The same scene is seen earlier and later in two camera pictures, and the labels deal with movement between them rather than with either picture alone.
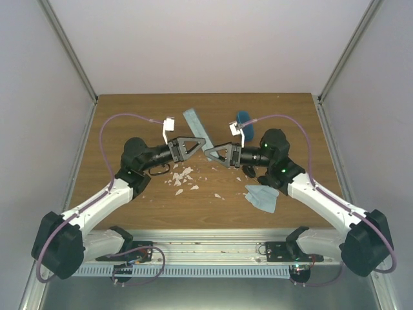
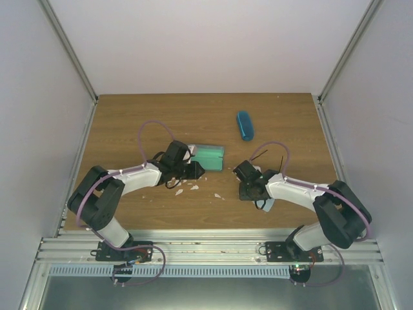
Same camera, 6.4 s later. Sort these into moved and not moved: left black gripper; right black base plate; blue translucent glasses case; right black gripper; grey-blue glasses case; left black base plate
Moved: left black gripper; right black gripper; grey-blue glasses case
Not moved: left black base plate; blue translucent glasses case; right black base plate
